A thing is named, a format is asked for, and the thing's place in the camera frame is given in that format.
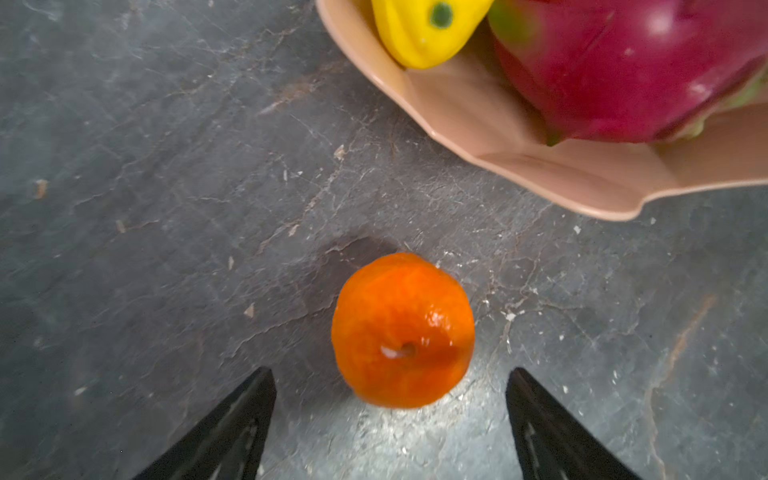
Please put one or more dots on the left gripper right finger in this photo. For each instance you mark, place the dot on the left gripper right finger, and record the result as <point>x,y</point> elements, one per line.
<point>550,443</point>

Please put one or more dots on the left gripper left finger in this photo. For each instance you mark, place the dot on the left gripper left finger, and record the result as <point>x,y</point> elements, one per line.
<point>228,443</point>

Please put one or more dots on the orange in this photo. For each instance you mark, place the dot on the orange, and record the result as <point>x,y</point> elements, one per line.
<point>403,332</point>

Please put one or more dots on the pink dragon fruit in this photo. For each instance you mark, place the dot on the pink dragon fruit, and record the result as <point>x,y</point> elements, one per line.
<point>631,71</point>

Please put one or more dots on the yellow mango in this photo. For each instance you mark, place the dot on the yellow mango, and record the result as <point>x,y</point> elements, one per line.
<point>421,34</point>

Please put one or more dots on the pink scalloped fruit bowl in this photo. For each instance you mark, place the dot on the pink scalloped fruit bowl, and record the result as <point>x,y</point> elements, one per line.
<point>468,106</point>

